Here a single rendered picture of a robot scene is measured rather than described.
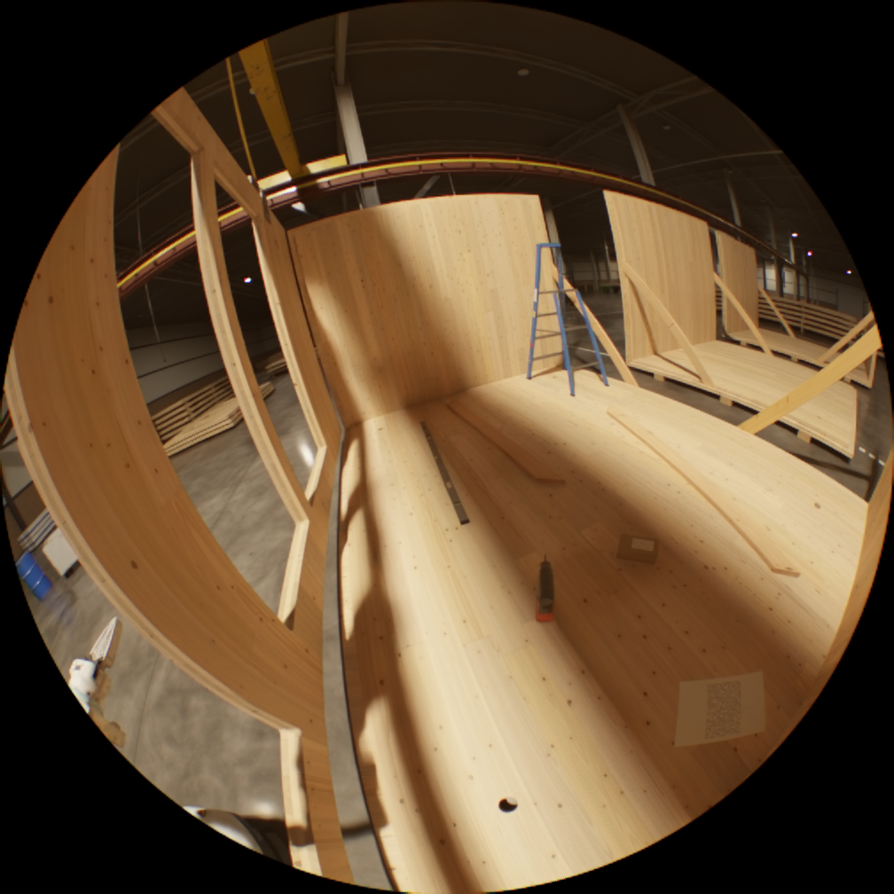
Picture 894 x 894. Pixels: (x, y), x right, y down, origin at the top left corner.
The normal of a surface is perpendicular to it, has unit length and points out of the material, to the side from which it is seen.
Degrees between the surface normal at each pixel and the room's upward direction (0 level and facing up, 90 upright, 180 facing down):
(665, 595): 0
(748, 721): 0
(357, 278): 90
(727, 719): 0
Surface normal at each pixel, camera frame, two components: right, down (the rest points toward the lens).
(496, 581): -0.21, -0.87
